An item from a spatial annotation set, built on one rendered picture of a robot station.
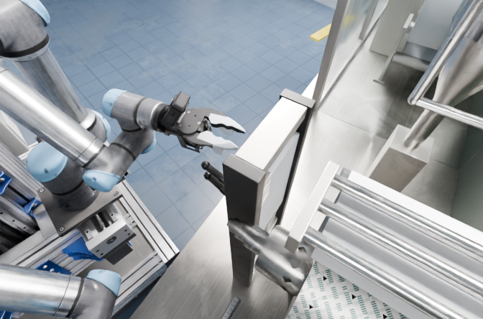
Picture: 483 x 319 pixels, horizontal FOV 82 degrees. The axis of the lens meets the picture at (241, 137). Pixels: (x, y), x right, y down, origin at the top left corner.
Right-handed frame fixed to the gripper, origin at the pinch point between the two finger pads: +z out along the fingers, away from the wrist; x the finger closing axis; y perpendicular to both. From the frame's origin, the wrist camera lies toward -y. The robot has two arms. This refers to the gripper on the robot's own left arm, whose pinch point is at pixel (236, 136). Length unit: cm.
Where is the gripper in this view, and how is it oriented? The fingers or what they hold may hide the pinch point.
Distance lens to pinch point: 61.5
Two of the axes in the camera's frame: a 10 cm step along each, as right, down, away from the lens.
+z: 9.3, 2.9, -2.3
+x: -3.7, 8.0, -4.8
